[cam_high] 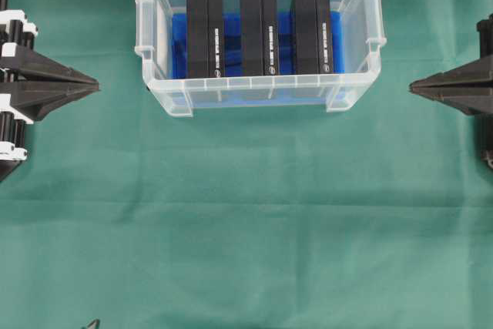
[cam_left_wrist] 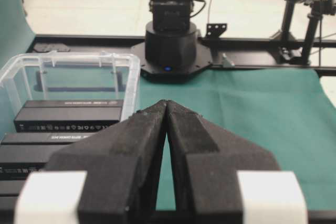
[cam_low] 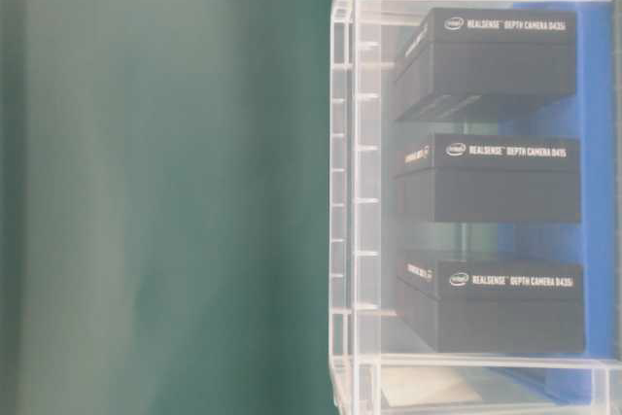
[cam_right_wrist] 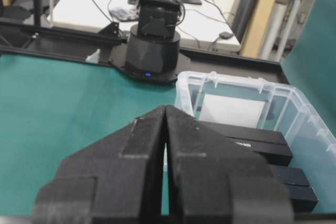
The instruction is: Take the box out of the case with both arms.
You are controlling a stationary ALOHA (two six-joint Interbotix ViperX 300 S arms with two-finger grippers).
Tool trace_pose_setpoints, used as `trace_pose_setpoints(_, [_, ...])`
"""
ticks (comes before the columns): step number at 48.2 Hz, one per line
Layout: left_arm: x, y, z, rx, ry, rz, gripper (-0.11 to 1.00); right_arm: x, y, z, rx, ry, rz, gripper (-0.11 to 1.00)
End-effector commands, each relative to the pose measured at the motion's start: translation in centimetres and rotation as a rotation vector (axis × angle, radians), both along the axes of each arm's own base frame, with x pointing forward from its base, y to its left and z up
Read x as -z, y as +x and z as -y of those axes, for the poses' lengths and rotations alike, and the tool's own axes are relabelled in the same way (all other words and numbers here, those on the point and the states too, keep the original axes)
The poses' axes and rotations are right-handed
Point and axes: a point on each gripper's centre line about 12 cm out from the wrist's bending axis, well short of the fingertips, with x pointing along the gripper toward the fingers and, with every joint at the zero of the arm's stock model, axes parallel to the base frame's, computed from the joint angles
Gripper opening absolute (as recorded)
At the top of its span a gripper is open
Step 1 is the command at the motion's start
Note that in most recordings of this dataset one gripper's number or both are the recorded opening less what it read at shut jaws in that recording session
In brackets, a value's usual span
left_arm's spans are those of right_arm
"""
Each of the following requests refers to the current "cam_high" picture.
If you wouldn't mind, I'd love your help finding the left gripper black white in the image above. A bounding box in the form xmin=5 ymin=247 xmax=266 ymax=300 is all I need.
xmin=1 ymin=10 xmax=99 ymax=162

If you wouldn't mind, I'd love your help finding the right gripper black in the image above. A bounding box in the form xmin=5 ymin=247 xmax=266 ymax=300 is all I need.
xmin=410 ymin=15 xmax=492 ymax=170

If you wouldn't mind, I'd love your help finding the black camera box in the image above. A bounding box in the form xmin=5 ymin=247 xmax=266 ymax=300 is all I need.
xmin=291 ymin=0 xmax=334 ymax=75
xmin=186 ymin=0 xmax=226 ymax=79
xmin=240 ymin=0 xmax=280 ymax=76

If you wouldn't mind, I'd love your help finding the clear plastic storage case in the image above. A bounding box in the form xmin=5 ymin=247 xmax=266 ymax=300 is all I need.
xmin=135 ymin=0 xmax=387 ymax=117

